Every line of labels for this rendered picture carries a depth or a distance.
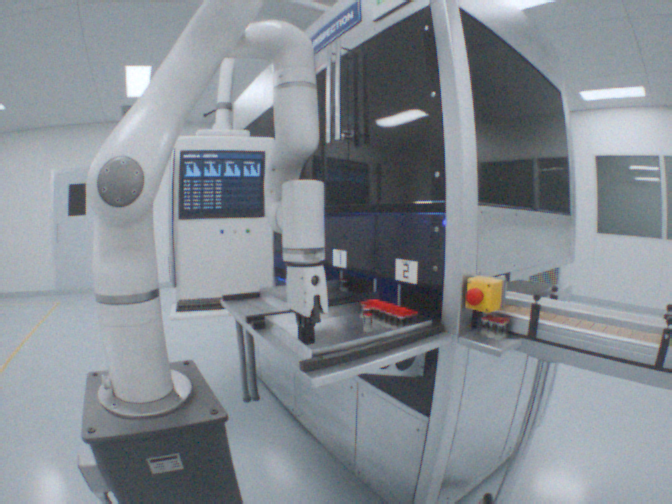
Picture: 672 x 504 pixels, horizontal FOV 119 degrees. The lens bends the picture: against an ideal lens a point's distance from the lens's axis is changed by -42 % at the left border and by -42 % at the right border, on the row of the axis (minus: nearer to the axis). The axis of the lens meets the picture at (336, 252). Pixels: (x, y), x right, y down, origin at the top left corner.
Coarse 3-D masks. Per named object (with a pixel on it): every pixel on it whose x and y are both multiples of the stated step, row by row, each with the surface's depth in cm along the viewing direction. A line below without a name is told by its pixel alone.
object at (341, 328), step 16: (352, 304) 99; (272, 320) 86; (288, 320) 88; (336, 320) 93; (352, 320) 93; (288, 336) 72; (320, 336) 80; (336, 336) 80; (352, 336) 80; (368, 336) 70; (384, 336) 73; (304, 352) 66; (320, 352) 64; (336, 352) 66
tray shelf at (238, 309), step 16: (224, 304) 111; (240, 304) 109; (256, 304) 110; (240, 320) 94; (432, 320) 92; (256, 336) 82; (272, 336) 80; (432, 336) 79; (448, 336) 78; (272, 352) 73; (288, 352) 70; (384, 352) 70; (400, 352) 70; (416, 352) 72; (336, 368) 62; (352, 368) 62; (368, 368) 65; (320, 384) 59
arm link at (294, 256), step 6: (288, 252) 64; (294, 252) 63; (300, 252) 63; (306, 252) 63; (312, 252) 64; (318, 252) 64; (324, 252) 66; (288, 258) 64; (294, 258) 63; (300, 258) 63; (306, 258) 63; (312, 258) 64; (318, 258) 64; (324, 258) 66
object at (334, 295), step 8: (336, 280) 136; (264, 288) 120; (272, 288) 121; (280, 288) 123; (328, 288) 134; (336, 288) 136; (264, 296) 115; (272, 296) 109; (280, 296) 121; (328, 296) 122; (336, 296) 122; (344, 296) 108; (352, 296) 109; (360, 296) 111; (368, 296) 113; (376, 296) 115; (272, 304) 109; (280, 304) 103
